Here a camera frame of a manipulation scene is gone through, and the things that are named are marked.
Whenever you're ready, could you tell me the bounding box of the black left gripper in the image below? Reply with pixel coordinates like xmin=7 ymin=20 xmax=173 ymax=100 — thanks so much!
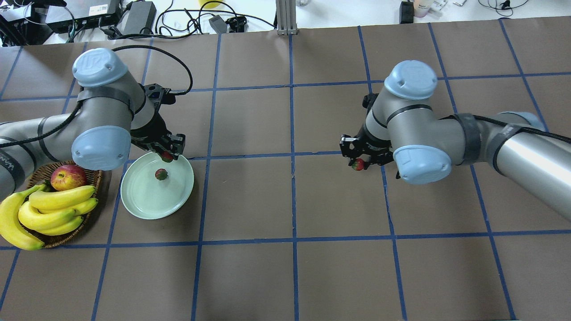
xmin=130 ymin=116 xmax=186 ymax=160

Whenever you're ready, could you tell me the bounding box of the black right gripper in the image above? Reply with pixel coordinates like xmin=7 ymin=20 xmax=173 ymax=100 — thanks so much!
xmin=340 ymin=129 xmax=394 ymax=170

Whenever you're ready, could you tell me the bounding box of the red strawberry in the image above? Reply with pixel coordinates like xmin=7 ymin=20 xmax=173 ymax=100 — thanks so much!
xmin=154 ymin=168 xmax=169 ymax=181
xmin=350 ymin=158 xmax=366 ymax=171
xmin=160 ymin=151 xmax=174 ymax=163

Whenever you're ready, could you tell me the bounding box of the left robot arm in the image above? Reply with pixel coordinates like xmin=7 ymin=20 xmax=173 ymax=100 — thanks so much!
xmin=0 ymin=45 xmax=186 ymax=199

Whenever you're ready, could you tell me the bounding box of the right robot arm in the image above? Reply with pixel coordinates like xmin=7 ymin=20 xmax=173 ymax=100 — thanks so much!
xmin=340 ymin=60 xmax=571 ymax=219

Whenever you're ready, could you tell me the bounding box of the light green plate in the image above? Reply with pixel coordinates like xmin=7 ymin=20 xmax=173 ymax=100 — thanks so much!
xmin=120 ymin=152 xmax=194 ymax=220

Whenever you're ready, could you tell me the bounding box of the red yellow apple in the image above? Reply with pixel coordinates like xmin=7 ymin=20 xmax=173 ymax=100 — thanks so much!
xmin=50 ymin=165 xmax=87 ymax=191

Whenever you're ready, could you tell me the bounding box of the brown wicker basket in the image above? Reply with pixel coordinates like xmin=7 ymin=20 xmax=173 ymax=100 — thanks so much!
xmin=20 ymin=161 xmax=104 ymax=249

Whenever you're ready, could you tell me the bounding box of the black power adapter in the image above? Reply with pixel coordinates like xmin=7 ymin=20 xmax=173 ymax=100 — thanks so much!
xmin=121 ymin=1 xmax=157 ymax=35

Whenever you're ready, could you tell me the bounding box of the small black adapter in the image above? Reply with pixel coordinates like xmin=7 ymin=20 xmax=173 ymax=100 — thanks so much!
xmin=208 ymin=15 xmax=230 ymax=34

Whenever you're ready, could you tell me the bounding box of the yellow banana top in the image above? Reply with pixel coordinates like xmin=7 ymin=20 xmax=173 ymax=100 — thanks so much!
xmin=28 ymin=185 xmax=96 ymax=210

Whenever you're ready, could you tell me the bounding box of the black box on desk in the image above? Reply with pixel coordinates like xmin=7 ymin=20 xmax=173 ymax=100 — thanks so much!
xmin=398 ymin=1 xmax=414 ymax=24

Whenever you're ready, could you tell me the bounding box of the white pink cup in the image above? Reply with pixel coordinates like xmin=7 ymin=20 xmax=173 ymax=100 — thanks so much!
xmin=412 ymin=0 xmax=434 ymax=18

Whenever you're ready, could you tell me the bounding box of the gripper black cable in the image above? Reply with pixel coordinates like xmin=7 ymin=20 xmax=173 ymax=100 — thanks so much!
xmin=112 ymin=45 xmax=193 ymax=96

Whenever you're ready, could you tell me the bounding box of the black cables bundle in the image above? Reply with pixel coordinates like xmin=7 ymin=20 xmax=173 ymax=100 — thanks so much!
xmin=89 ymin=0 xmax=275 ymax=41

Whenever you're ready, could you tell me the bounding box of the aluminium frame post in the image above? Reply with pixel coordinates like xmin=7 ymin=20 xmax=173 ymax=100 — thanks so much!
xmin=275 ymin=0 xmax=298 ymax=35

